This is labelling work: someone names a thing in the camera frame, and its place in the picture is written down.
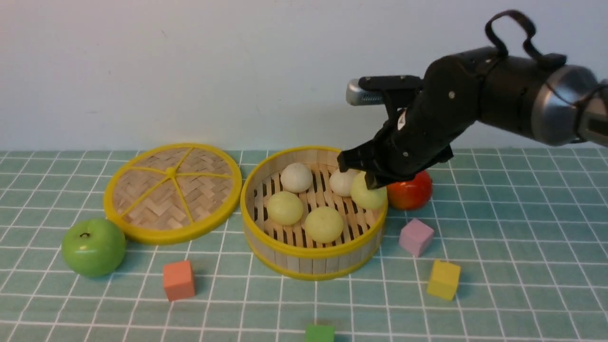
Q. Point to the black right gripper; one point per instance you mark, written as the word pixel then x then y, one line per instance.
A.
pixel 404 147

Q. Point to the white bun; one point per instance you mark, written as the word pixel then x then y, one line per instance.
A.
pixel 296 178
pixel 341 182

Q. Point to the yellow-green bun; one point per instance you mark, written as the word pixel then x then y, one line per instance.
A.
pixel 285 208
pixel 370 199
pixel 324 225

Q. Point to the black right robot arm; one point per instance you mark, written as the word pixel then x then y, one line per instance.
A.
pixel 509 85

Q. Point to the bamboo steamer tray yellow rim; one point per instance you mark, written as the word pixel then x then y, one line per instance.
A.
pixel 287 249

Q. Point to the bamboo steamer lid yellow rim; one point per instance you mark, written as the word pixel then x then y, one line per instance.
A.
pixel 174 193

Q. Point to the red tomato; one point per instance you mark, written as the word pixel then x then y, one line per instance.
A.
pixel 411 195

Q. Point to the pink cube block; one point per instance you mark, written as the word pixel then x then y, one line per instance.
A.
pixel 416 237

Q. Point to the yellow cube block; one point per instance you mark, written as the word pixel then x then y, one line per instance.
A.
pixel 444 279

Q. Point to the green checkered tablecloth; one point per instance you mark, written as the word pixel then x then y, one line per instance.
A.
pixel 527 226

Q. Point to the green cube block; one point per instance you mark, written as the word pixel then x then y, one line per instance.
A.
pixel 320 333

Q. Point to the orange cube block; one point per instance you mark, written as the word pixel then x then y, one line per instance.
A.
pixel 178 280

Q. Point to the green apple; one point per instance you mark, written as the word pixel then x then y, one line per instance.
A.
pixel 94 247

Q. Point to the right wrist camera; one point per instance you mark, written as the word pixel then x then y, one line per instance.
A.
pixel 394 92

